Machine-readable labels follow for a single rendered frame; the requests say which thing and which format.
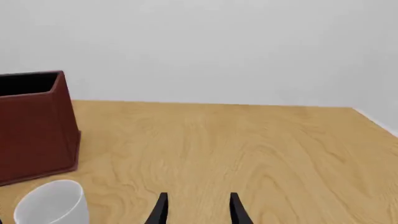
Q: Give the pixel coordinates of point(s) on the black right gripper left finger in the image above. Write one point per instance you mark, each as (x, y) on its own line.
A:
(159, 213)

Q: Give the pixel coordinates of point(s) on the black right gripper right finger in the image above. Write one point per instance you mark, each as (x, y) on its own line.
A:
(239, 213)

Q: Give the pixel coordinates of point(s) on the red-brown desk caddy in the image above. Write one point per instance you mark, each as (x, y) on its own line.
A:
(34, 130)

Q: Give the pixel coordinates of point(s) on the white mug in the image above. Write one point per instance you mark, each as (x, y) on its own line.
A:
(54, 204)

